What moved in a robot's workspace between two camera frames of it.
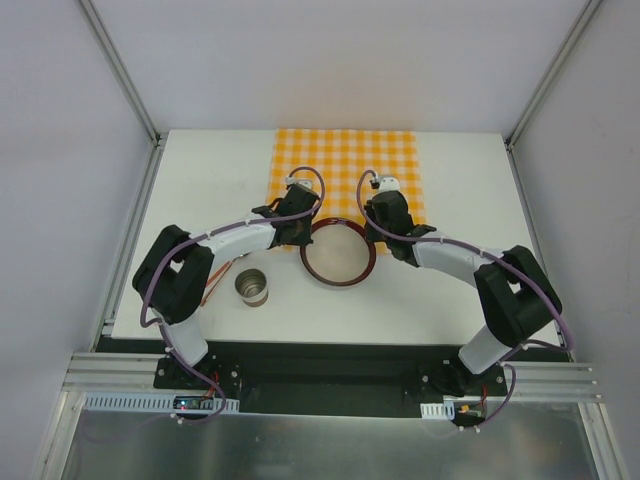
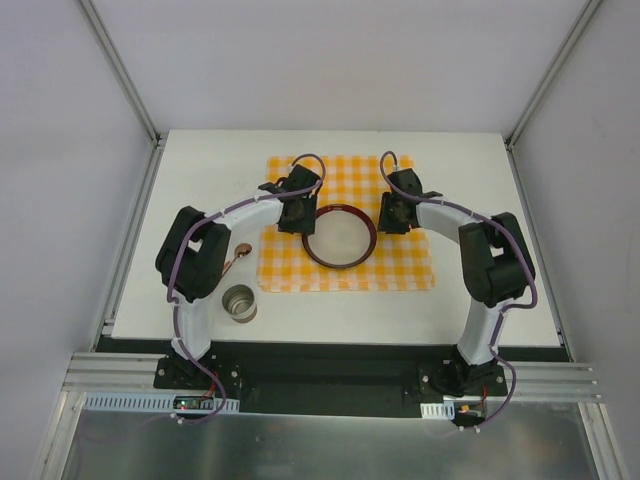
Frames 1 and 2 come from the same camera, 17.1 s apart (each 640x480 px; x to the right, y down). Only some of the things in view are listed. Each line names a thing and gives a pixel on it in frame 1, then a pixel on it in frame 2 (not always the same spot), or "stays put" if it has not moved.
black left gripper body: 295,232 stays put
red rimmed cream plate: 340,253 stays put
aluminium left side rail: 107,328 stays put
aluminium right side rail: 564,339 stays put
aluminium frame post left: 116,62 stays put
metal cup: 252,286 -> 240,302
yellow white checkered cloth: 343,165 -> 396,261
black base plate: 330,377 stays put
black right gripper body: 382,239 -> 392,220
